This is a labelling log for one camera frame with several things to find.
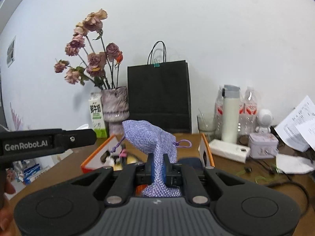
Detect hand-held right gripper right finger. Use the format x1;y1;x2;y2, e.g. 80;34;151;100
164;154;246;206

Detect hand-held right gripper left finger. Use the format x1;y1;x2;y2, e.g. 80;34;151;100
70;154;155;206

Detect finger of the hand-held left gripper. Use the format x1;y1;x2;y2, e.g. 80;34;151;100
55;128;97;153

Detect orange and white cardboard box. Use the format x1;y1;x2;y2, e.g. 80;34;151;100
81;133;215;177

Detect purple knitted drawstring pouch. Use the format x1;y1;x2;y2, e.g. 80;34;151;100
122;120;192;197

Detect wooden desktop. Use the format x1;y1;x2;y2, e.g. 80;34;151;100
5;131;315;236

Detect person's left hand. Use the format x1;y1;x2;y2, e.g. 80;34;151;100
0;180;16;236

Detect dark blue case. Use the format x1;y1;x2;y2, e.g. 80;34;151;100
178;158;203;175

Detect blue and white boxes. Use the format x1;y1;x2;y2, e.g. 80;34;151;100
18;163;51;185

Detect green and white milk carton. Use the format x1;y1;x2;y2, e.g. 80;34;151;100
89;92;108;138

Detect purple marbled vase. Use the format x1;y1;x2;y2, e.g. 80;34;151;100
101;87;130;136

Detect clear drinking glass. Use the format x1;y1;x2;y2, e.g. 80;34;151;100
197;113;218;142

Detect white power bank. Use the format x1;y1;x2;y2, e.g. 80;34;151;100
209;139;251;163

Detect dried pink roses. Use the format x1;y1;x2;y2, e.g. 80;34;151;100
54;8;123;90

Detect black paper bag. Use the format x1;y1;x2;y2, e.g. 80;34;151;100
127;41;192;134

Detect clear plastic water bottle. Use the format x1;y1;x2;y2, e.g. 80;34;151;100
215;86;225;138
238;87;259;136

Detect white thermos bottle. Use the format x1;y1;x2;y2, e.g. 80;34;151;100
221;85;240;143

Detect purple tin box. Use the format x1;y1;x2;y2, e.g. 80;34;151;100
248;132;279;159

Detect white astronaut figure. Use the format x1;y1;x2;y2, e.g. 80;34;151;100
255;109;273;134

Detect white face mask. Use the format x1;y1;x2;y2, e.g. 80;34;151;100
276;154;314;174

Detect printed paper sheets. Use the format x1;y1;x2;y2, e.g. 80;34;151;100
274;95;315;152

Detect green wired earphones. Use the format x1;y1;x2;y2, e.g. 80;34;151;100
237;165;283;183

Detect wall picture frame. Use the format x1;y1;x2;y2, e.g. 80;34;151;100
6;36;17;67

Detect black cable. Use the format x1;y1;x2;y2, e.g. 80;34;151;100
267;181;310;214

